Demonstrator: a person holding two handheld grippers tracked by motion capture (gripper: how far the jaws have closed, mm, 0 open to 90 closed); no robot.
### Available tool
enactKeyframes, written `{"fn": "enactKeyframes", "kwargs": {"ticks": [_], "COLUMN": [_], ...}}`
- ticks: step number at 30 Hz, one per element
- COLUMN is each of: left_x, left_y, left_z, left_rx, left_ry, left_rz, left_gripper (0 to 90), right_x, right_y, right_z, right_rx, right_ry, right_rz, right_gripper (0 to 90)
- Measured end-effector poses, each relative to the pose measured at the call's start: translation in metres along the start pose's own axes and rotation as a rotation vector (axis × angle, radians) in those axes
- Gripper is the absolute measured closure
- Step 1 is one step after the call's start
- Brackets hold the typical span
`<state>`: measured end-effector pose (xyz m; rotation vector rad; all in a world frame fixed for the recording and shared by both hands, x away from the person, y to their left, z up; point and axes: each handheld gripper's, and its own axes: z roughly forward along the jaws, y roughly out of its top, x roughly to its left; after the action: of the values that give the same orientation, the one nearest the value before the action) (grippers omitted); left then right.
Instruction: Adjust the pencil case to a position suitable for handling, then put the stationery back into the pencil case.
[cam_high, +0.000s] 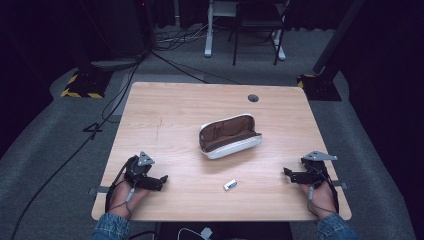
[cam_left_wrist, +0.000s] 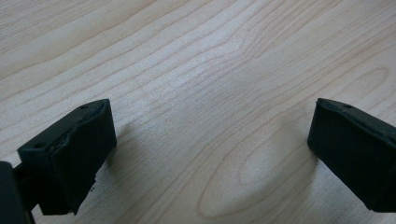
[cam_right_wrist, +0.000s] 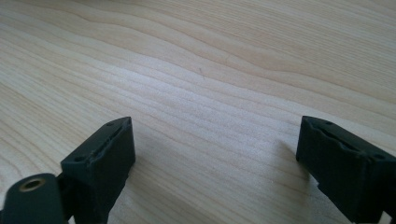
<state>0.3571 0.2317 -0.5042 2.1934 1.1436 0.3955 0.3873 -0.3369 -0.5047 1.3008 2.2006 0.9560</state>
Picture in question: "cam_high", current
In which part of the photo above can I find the white cable with plug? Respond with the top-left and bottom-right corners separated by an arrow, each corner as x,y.
176,226 -> 214,240

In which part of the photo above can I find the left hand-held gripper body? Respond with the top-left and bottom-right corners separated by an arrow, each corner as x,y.
124,151 -> 162,192

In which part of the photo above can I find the striped black stand base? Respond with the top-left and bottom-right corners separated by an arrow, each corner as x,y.
60,68 -> 113,100
296,73 -> 343,102

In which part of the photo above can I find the person's left hand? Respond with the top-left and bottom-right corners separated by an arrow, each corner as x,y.
107,173 -> 150,220

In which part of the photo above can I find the grey tape strip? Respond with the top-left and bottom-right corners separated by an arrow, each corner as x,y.
331,179 -> 348,191
88,186 -> 110,196

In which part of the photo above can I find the white desk leg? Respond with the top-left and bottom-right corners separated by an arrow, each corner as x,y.
271,29 -> 287,62
203,0 -> 215,59

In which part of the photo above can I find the long black floor cable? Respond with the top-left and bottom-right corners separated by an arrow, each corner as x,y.
9,49 -> 158,240

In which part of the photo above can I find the person's right hand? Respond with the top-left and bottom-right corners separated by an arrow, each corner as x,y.
298,180 -> 338,220

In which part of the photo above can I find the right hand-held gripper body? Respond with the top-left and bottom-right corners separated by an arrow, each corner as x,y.
292,150 -> 339,186

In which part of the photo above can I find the white pencil case brown lining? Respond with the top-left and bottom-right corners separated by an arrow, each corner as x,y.
198,113 -> 263,161

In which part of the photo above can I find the black slanted stand pole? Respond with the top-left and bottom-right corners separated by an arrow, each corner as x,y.
312,0 -> 366,75

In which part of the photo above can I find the bundle of floor cables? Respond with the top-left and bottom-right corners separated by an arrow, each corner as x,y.
153,23 -> 209,52

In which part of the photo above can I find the small white eraser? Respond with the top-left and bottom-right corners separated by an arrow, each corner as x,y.
222,178 -> 239,192

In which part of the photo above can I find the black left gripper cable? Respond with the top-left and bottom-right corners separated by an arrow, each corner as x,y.
104,155 -> 137,221

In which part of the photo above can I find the black chair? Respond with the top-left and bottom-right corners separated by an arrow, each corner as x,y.
227,0 -> 292,67

